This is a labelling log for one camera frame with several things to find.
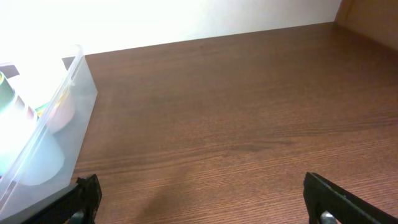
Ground white bowl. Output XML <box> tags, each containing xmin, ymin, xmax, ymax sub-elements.
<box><xmin>8</xmin><ymin>54</ymin><xmax>68</xmax><ymax>109</ymax></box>

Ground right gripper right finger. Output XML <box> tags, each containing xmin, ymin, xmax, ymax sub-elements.
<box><xmin>303</xmin><ymin>172</ymin><xmax>397</xmax><ymax>224</ymax></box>

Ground green plastic cup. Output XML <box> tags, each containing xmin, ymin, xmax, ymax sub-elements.
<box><xmin>0</xmin><ymin>72</ymin><xmax>16</xmax><ymax>113</ymax></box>

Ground clear plastic storage container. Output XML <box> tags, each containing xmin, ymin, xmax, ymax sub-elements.
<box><xmin>1</xmin><ymin>45</ymin><xmax>98</xmax><ymax>219</ymax></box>

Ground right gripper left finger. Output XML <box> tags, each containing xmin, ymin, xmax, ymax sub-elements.
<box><xmin>0</xmin><ymin>174</ymin><xmax>103</xmax><ymax>224</ymax></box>

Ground blue plastic cup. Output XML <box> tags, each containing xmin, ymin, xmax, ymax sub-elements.
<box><xmin>1</xmin><ymin>127</ymin><xmax>65</xmax><ymax>186</ymax></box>

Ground pink bowl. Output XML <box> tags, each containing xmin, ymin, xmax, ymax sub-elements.
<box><xmin>46</xmin><ymin>93</ymin><xmax>75</xmax><ymax>133</ymax></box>

